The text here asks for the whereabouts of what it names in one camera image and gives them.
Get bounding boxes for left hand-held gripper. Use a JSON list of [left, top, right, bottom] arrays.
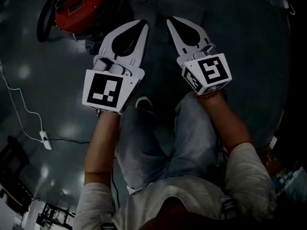
[[82, 19, 150, 115]]

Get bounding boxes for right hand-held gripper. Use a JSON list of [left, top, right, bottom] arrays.
[[166, 16, 233, 96]]

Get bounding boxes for person's right forearm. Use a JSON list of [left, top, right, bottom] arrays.
[[199, 91, 252, 153]]

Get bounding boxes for person's left forearm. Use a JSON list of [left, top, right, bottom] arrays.
[[83, 109, 120, 184]]

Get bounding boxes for red vacuum cleaner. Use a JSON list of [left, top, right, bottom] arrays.
[[54, 0, 135, 56]]

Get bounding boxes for dark shoe with white sole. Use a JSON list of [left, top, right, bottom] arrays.
[[135, 96, 154, 116]]

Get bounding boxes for blue jeans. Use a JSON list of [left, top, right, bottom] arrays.
[[115, 91, 224, 190]]

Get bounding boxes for white power strip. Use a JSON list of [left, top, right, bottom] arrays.
[[39, 130, 53, 150]]

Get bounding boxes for black stand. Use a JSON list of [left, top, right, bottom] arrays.
[[0, 135, 34, 215]]

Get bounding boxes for white t-shirt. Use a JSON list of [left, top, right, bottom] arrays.
[[73, 142, 276, 230]]

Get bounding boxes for pile of colourful items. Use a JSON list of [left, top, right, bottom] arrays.
[[260, 147, 307, 201]]

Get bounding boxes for black metal rack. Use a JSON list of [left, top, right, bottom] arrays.
[[35, 201, 75, 230]]

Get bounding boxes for brown bead bracelet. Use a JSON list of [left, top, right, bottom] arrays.
[[200, 91, 222, 100]]

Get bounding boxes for black vacuum hose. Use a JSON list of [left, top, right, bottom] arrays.
[[36, 0, 59, 43]]

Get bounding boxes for black floor cable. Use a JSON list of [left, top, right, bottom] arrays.
[[49, 137, 91, 145]]

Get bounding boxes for long white power cable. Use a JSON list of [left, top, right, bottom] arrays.
[[0, 58, 44, 141]]

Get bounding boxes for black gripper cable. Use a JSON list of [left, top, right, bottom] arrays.
[[110, 168, 121, 209]]

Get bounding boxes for grey harness strap buckle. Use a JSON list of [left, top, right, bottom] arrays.
[[221, 197, 238, 220], [100, 214, 114, 230]]

